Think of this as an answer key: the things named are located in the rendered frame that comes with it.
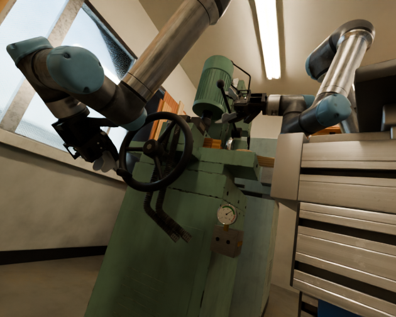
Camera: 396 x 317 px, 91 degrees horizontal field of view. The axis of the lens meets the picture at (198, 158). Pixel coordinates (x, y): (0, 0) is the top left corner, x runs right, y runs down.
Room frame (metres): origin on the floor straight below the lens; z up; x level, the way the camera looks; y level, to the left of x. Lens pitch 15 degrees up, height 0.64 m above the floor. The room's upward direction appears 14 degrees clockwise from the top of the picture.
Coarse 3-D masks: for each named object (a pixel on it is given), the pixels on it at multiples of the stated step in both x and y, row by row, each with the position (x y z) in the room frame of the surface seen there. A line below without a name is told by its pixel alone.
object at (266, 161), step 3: (258, 156) 0.80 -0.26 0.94; (258, 159) 0.80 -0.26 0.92; (261, 159) 0.80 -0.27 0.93; (264, 159) 0.79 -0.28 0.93; (267, 159) 0.79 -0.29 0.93; (270, 159) 0.78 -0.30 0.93; (273, 159) 0.78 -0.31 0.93; (258, 162) 0.80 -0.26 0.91; (261, 162) 0.80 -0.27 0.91; (264, 162) 0.79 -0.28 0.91; (267, 162) 0.79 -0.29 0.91; (270, 162) 0.78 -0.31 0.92; (273, 162) 0.78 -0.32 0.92; (261, 165) 0.80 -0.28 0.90; (264, 165) 0.80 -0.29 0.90; (267, 165) 0.79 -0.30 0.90; (270, 165) 0.78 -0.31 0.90; (273, 165) 0.78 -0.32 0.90
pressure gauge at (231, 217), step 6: (228, 204) 0.62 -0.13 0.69; (222, 210) 0.63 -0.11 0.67; (228, 210) 0.62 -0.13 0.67; (234, 210) 0.61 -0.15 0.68; (222, 216) 0.63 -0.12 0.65; (228, 216) 0.62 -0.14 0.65; (234, 216) 0.61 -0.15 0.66; (222, 222) 0.63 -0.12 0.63; (228, 222) 0.62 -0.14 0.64; (234, 222) 0.63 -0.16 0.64; (228, 228) 0.65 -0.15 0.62
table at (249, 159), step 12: (132, 144) 0.91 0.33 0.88; (168, 144) 0.71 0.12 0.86; (180, 144) 0.69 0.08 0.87; (180, 156) 0.75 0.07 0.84; (192, 156) 0.71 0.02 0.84; (204, 156) 0.74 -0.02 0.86; (216, 156) 0.72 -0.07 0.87; (228, 156) 0.70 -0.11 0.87; (240, 156) 0.68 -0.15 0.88; (252, 156) 0.67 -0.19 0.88; (228, 168) 0.75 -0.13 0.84; (240, 168) 0.71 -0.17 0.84; (252, 168) 0.67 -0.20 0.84
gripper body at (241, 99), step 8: (240, 96) 0.64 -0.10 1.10; (248, 96) 0.62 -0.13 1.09; (256, 96) 0.62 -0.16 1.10; (264, 96) 0.60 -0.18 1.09; (240, 104) 0.63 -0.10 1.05; (248, 104) 0.64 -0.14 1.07; (256, 104) 0.62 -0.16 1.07; (264, 104) 0.61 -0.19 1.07; (240, 112) 0.68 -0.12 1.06; (248, 112) 0.66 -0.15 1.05; (264, 112) 0.63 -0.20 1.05
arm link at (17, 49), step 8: (24, 40) 0.30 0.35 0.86; (32, 40) 0.30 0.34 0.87; (40, 40) 0.31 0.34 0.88; (8, 48) 0.31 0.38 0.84; (16, 48) 0.30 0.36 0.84; (24, 48) 0.31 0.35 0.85; (32, 48) 0.31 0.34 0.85; (40, 48) 0.31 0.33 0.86; (48, 48) 0.32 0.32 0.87; (16, 56) 0.31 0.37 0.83; (24, 56) 0.31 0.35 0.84; (32, 56) 0.31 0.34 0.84; (16, 64) 0.33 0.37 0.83; (24, 64) 0.32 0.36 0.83; (24, 72) 0.34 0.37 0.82; (32, 72) 0.32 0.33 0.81; (32, 80) 0.34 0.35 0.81; (40, 88) 0.36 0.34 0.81; (48, 88) 0.35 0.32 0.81; (40, 96) 0.38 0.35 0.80; (48, 96) 0.37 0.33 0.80; (56, 96) 0.38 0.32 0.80; (64, 96) 0.38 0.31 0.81
